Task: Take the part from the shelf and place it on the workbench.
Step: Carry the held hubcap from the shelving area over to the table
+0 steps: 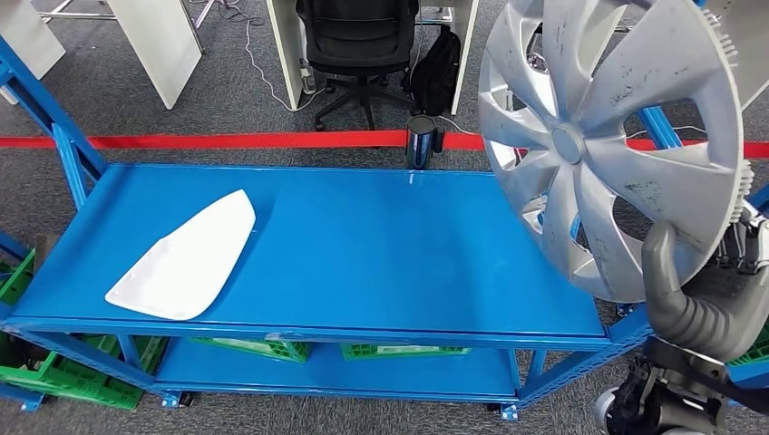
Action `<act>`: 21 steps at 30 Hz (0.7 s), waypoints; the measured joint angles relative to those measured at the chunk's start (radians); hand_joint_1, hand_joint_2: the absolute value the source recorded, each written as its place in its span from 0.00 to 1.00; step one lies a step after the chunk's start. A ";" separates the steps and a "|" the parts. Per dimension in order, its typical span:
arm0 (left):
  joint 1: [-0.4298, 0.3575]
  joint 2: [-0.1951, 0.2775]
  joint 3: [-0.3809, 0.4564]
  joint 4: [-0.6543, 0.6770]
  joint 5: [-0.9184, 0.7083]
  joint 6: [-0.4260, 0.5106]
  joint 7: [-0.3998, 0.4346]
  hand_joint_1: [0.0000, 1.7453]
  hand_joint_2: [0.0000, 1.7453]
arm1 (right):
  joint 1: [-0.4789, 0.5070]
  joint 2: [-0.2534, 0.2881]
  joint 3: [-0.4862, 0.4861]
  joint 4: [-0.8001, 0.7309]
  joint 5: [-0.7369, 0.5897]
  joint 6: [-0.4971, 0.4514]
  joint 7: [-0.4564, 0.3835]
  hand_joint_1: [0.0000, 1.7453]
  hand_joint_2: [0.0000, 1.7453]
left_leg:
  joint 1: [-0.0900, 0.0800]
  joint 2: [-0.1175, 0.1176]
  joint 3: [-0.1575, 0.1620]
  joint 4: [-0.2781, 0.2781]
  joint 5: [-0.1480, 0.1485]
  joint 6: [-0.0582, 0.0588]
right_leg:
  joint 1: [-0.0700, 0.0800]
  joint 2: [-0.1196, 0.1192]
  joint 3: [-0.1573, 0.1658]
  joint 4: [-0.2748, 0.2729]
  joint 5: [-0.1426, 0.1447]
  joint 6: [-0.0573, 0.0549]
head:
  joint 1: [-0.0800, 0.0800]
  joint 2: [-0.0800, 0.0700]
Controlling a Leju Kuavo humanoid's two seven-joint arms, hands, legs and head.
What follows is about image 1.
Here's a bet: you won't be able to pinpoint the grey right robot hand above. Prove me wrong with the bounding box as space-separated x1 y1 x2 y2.
640 204 769 365

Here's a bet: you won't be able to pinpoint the silver plastic wheel hubcap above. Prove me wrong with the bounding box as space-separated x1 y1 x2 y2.
477 0 755 305

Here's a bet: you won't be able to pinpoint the black backpack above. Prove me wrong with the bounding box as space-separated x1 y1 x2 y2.
408 24 463 118

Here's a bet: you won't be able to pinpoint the black office chair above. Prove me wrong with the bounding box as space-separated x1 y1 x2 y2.
295 0 422 133

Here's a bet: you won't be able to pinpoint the white power strip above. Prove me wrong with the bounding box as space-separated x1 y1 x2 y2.
298 58 317 97

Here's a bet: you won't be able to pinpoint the red barrier belt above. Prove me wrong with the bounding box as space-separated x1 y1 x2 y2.
0 129 769 161

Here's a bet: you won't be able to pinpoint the white plastic trim panel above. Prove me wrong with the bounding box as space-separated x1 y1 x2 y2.
104 188 258 323

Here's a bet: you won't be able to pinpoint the white floor cable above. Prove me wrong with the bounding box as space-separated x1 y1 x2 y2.
437 113 482 136
241 16 328 114

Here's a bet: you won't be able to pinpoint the dark stanchion post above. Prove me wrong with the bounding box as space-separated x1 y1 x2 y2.
405 114 446 171

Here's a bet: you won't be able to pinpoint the tangled grey floor cables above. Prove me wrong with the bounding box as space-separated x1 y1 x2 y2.
189 0 268 26

